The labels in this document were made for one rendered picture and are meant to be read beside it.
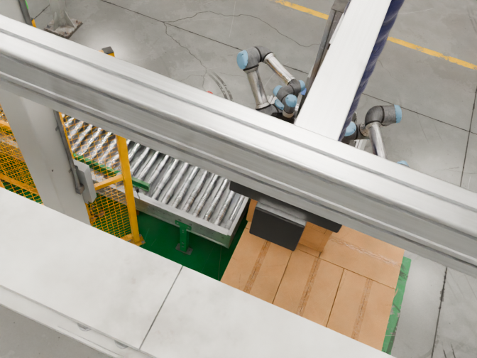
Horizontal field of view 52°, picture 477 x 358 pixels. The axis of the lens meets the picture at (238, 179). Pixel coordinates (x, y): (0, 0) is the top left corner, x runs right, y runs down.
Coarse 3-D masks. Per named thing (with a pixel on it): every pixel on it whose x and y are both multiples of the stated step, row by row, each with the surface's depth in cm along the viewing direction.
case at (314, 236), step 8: (248, 208) 351; (248, 216) 359; (312, 224) 333; (304, 232) 345; (312, 232) 340; (320, 232) 336; (328, 232) 332; (304, 240) 353; (312, 240) 348; (320, 240) 344; (312, 248) 356; (320, 248) 351
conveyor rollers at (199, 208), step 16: (80, 128) 416; (112, 144) 407; (128, 144) 410; (176, 160) 405; (144, 176) 394; (176, 176) 396; (192, 176) 397; (144, 192) 384; (192, 192) 389; (208, 192) 390; (208, 208) 384; (224, 208) 383
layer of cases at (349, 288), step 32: (256, 256) 363; (288, 256) 366; (320, 256) 369; (352, 256) 371; (384, 256) 374; (256, 288) 349; (288, 288) 352; (320, 288) 354; (352, 288) 357; (384, 288) 359; (320, 320) 341; (352, 320) 343; (384, 320) 345
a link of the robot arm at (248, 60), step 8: (248, 48) 342; (256, 48) 340; (240, 56) 338; (248, 56) 337; (256, 56) 339; (240, 64) 341; (248, 64) 338; (256, 64) 340; (248, 72) 342; (256, 72) 342; (248, 80) 347; (256, 80) 343; (256, 88) 345; (256, 96) 347; (264, 96) 348; (256, 104) 352; (264, 104) 348; (264, 112) 348; (272, 112) 350
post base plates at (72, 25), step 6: (54, 18) 544; (66, 18) 552; (72, 18) 566; (48, 24) 556; (54, 24) 547; (66, 24) 558; (72, 24) 555; (78, 24) 562; (48, 30) 552; (54, 30) 551; (60, 30) 553; (66, 30) 554; (72, 30) 555; (60, 36) 551; (66, 36) 549
